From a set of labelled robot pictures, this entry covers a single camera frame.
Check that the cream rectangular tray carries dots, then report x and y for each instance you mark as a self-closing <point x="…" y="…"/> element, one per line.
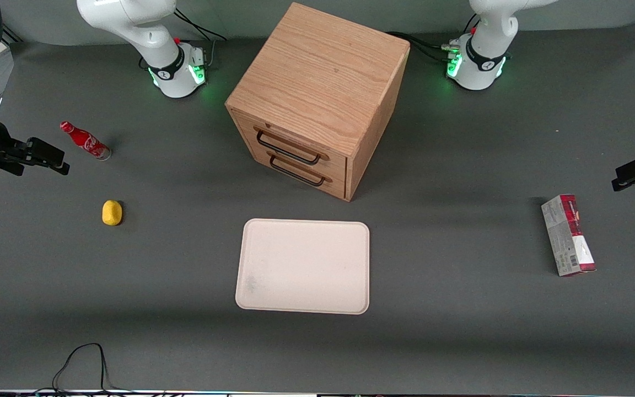
<point x="303" y="267"/>

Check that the red coke bottle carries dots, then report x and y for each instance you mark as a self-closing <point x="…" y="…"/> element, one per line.
<point x="87" y="141"/>

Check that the red and grey carton box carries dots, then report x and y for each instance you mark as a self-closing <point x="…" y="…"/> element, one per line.
<point x="568" y="237"/>

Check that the yellow lemon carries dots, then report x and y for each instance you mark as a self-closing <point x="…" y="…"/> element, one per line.
<point x="112" y="213"/>

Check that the wooden drawer cabinet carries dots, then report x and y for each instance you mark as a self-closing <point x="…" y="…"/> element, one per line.
<point x="317" y="71"/>

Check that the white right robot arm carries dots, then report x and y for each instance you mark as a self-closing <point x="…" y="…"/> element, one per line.
<point x="171" y="66"/>

